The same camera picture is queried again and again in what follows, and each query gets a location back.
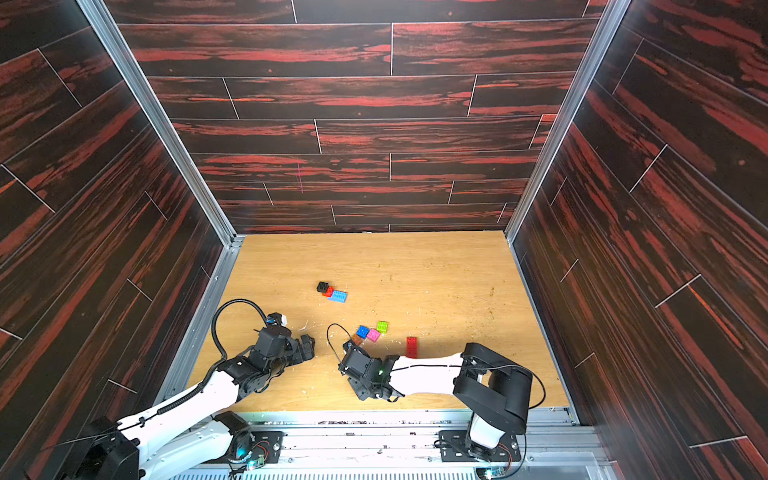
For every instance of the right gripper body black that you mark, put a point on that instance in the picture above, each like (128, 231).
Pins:
(353, 363)

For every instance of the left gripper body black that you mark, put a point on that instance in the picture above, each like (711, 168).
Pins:
(287, 360)

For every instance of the light blue long lego brick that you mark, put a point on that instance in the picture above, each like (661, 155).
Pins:
(337, 296)

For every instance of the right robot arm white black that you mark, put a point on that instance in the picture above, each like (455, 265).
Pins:
(495, 389)

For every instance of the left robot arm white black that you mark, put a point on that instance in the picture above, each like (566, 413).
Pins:
(191, 427)

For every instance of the pink square lego brick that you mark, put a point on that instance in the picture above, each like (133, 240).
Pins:
(374, 335)

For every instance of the blue square lego brick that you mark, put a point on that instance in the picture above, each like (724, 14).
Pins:
(362, 331)

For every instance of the red long lego brick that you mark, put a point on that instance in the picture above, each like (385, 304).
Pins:
(412, 347)

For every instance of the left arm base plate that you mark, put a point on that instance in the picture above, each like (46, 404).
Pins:
(254, 449)

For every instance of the aluminium front rail frame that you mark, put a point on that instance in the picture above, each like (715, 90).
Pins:
(399, 443)

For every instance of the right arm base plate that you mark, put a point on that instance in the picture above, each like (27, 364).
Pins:
(454, 447)

